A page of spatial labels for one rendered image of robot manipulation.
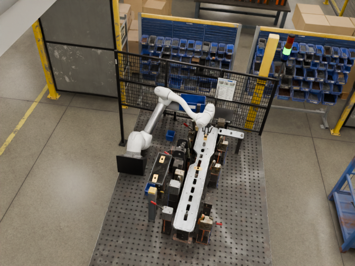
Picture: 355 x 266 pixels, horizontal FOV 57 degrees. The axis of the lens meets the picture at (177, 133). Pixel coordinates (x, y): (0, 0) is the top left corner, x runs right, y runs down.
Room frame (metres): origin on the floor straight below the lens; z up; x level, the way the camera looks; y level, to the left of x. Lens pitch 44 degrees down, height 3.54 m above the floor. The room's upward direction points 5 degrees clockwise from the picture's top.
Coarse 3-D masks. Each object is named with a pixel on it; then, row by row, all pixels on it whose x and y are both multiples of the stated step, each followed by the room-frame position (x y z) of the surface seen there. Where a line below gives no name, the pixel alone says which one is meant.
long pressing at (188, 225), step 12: (216, 132) 2.71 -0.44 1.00; (204, 156) 2.33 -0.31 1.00; (192, 168) 2.15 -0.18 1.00; (204, 168) 2.16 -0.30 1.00; (192, 180) 2.00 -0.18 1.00; (204, 180) 2.01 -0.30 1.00; (180, 204) 1.71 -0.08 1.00; (192, 204) 1.72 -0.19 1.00; (180, 216) 1.58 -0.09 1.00; (192, 216) 1.59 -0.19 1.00; (180, 228) 1.47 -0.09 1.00; (192, 228) 1.48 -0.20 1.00
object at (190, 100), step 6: (180, 96) 3.12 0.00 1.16; (186, 96) 3.17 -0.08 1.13; (192, 96) 3.16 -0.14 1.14; (198, 96) 3.16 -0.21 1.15; (204, 96) 3.16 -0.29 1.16; (186, 102) 3.01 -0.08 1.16; (192, 102) 3.16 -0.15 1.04; (198, 102) 3.16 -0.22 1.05; (204, 102) 3.11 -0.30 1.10; (180, 108) 3.01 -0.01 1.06; (192, 108) 3.01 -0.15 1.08
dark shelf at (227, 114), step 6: (174, 102) 3.15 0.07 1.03; (168, 108) 3.03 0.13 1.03; (174, 108) 3.04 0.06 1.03; (204, 108) 3.09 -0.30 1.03; (216, 108) 3.10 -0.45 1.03; (222, 108) 3.11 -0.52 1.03; (216, 114) 2.99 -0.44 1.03; (222, 114) 3.00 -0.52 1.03; (228, 114) 3.01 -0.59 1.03; (228, 120) 2.90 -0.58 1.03
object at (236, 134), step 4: (220, 128) 2.78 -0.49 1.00; (220, 132) 2.71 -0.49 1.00; (224, 132) 2.72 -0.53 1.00; (228, 132) 2.72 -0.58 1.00; (232, 132) 2.73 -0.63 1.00; (236, 132) 2.73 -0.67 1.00; (240, 132) 2.74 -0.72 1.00; (228, 136) 2.67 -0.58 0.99; (232, 136) 2.67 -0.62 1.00; (236, 136) 2.67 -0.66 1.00; (240, 136) 2.68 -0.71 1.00
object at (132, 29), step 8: (120, 8) 5.67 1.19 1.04; (128, 8) 5.69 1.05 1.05; (128, 16) 5.60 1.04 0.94; (120, 24) 5.11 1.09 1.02; (128, 24) 5.57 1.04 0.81; (136, 24) 5.73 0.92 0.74; (128, 32) 5.39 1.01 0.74; (136, 32) 5.42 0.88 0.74; (128, 40) 5.11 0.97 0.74; (136, 40) 5.13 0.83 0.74; (128, 48) 5.10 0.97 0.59; (136, 48) 5.11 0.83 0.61; (136, 56) 5.11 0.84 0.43; (136, 64) 5.11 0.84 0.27; (136, 72) 5.10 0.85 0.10
